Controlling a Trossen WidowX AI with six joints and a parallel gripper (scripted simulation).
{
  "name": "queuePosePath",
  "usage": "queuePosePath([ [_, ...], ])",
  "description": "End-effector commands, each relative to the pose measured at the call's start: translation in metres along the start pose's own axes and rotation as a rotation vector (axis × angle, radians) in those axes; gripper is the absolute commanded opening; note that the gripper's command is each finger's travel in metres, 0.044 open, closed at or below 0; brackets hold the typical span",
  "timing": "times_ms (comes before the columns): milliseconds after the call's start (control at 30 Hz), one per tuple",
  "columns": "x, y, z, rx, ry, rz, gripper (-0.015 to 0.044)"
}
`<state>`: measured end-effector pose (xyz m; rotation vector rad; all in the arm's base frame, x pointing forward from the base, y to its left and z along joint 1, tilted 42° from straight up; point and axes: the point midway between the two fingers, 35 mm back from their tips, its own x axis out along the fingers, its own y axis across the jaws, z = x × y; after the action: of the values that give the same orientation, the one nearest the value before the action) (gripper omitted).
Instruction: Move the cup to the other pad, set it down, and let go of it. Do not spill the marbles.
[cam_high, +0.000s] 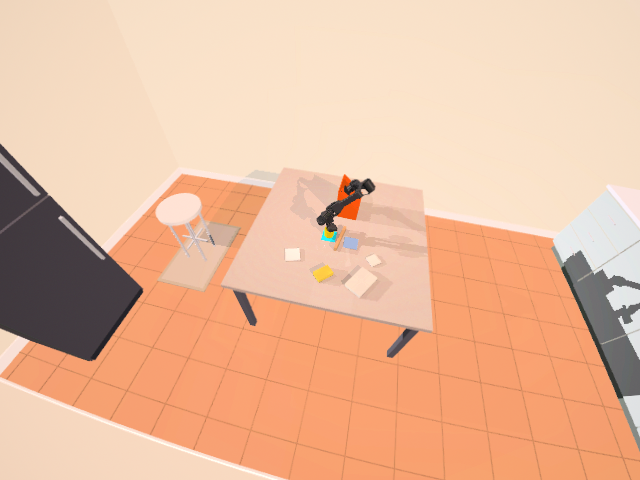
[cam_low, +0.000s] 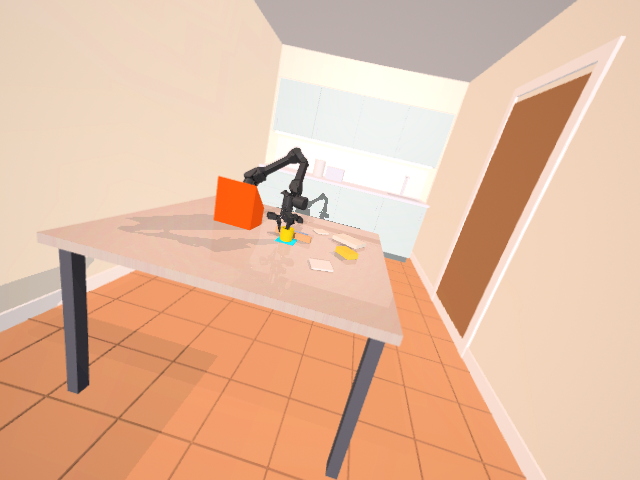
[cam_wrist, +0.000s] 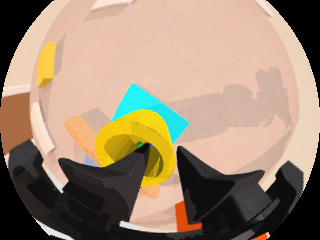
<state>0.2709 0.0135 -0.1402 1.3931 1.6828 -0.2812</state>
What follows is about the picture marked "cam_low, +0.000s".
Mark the orange flat bar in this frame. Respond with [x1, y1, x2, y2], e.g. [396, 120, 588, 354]
[275, 226, 312, 244]

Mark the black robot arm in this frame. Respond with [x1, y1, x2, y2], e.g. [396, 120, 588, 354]
[243, 147, 309, 223]

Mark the yellow block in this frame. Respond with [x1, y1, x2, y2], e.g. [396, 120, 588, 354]
[335, 246, 359, 260]

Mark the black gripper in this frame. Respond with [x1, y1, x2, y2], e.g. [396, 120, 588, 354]
[267, 204, 303, 233]

